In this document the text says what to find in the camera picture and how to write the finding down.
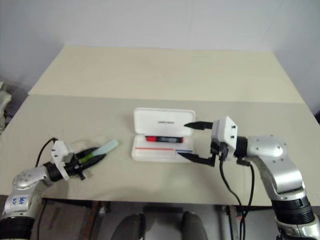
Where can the green marker with pale cap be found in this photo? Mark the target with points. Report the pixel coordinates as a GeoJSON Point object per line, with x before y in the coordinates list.
{"type": "Point", "coordinates": [106, 148]}

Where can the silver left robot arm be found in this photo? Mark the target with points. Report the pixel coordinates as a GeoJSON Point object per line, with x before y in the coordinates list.
{"type": "Point", "coordinates": [25, 178]}

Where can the red and black marker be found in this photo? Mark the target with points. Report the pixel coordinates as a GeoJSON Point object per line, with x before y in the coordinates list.
{"type": "Point", "coordinates": [165, 139]}

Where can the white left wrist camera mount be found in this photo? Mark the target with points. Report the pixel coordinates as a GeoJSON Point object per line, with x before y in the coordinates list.
{"type": "Point", "coordinates": [59, 160]}

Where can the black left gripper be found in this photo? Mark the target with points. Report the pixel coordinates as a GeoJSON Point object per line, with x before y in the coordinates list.
{"type": "Point", "coordinates": [72, 166]}

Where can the white hard pencil case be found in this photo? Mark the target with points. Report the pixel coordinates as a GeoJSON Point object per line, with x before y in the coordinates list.
{"type": "Point", "coordinates": [162, 136]}

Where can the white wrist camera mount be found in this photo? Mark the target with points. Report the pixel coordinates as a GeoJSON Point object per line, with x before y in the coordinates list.
{"type": "Point", "coordinates": [59, 160]}
{"type": "Point", "coordinates": [225, 132]}

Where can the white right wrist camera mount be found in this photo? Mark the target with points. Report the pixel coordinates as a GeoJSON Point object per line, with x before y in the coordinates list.
{"type": "Point", "coordinates": [225, 132]}

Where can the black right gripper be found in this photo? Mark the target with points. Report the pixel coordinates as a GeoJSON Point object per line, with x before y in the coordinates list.
{"type": "Point", "coordinates": [218, 148]}

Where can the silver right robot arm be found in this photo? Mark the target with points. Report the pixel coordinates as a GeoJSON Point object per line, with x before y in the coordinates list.
{"type": "Point", "coordinates": [272, 155]}

